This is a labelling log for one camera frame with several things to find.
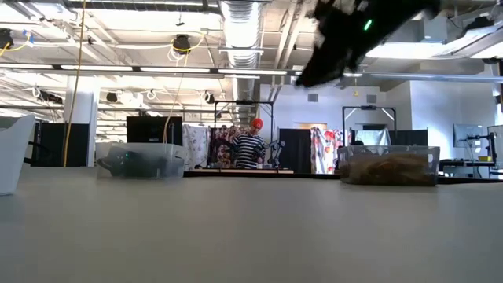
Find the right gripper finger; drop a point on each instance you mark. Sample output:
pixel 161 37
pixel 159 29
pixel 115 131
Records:
pixel 312 76
pixel 338 68

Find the long black rubber band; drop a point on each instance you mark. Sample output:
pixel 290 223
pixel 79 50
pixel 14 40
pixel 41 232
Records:
pixel 114 163

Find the black background robot arm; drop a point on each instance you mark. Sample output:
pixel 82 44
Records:
pixel 277 151

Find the tan rubber band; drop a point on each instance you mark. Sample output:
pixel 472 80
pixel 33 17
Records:
pixel 412 169
pixel 365 171

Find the black metal rack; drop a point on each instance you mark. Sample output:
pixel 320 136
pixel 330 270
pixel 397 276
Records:
pixel 369 107
pixel 243 102

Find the colourful floral cloth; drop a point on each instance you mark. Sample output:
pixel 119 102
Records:
pixel 324 151

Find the black curtain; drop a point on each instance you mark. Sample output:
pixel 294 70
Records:
pixel 294 151

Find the grey ceiling box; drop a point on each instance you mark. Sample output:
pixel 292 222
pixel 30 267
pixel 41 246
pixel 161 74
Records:
pixel 434 31

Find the person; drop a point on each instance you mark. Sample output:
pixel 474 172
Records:
pixel 248 147

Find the grey plastic basket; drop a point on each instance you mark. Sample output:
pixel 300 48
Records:
pixel 393 151

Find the black partition panel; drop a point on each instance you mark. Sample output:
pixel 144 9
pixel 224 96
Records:
pixel 410 139
pixel 59 145

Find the black ceiling lamp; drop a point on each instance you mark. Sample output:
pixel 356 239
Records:
pixel 112 97
pixel 209 97

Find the red patterned cloth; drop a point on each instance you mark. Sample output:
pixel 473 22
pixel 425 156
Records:
pixel 222 145

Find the LED light bar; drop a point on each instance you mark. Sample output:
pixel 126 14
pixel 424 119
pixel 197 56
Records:
pixel 177 70

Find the office desk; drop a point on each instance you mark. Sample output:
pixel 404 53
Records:
pixel 456 164

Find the clear plastic basket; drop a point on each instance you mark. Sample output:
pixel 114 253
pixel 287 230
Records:
pixel 173 153

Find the black screen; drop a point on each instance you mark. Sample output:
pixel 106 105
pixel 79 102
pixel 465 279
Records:
pixel 153 129

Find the small yellow item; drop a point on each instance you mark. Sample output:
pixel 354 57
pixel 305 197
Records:
pixel 485 159

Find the white plastic basket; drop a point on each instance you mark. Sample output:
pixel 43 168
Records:
pixel 12 157

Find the wall vent grille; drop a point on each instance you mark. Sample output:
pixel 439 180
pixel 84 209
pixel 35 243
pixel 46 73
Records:
pixel 371 98
pixel 313 98

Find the silver ventilation duct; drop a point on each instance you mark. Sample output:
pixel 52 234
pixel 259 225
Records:
pixel 240 31

